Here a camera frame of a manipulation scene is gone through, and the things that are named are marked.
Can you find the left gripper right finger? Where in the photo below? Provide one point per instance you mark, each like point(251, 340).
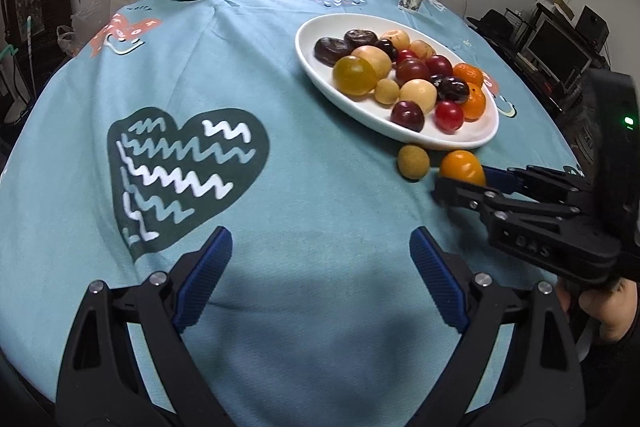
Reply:
point(540, 383)

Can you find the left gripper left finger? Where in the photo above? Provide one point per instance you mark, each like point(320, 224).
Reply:
point(100, 383)

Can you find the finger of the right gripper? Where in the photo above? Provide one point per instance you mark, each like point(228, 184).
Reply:
point(454, 193)
point(542, 184)

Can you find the orange yellow persimmon tomato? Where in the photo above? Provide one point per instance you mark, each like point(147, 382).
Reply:
point(462, 165)

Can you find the bright red tomato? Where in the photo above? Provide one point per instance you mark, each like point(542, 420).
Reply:
point(448, 116)

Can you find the large orange mandarin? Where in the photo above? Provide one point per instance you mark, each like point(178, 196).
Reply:
point(475, 105)

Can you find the dark purple plum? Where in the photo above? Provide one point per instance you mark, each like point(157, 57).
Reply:
point(409, 115)
point(452, 89)
point(387, 46)

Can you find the pale yellow round fruit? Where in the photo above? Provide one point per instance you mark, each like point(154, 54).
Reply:
point(419, 91)

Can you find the small orange mandarin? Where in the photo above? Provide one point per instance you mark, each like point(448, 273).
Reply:
point(469, 74)

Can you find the large dark red plum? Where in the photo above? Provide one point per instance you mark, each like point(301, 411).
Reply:
point(411, 69)

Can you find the tan round pear fruit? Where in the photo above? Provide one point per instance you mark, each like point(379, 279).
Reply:
point(378, 59)

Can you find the olive yellow round fruit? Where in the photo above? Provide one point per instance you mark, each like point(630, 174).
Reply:
point(354, 76)

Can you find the small tan longan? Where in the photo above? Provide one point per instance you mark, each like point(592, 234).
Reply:
point(413, 162)
point(386, 92)

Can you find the right hand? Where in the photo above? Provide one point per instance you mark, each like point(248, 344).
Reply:
point(615, 309)

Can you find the red plum on plate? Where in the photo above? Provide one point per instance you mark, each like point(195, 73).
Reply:
point(439, 65)

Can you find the computer monitor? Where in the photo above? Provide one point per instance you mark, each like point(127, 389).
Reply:
point(552, 46)

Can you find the peach apricot on plate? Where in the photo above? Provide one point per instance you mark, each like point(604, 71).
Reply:
point(421, 49)

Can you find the small red cherry tomato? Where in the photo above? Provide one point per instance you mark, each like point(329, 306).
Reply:
point(403, 55)

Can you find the black speaker box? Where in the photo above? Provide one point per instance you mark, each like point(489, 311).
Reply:
point(593, 28)

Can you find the yellow apricot on plate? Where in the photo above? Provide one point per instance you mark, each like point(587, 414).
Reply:
point(398, 37)

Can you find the dark brown date right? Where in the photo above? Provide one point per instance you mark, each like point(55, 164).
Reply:
point(357, 37)

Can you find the dark brown date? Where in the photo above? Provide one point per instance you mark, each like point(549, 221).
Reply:
point(329, 50)
point(357, 37)

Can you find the dark brown date left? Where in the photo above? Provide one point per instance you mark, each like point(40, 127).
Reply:
point(329, 50)

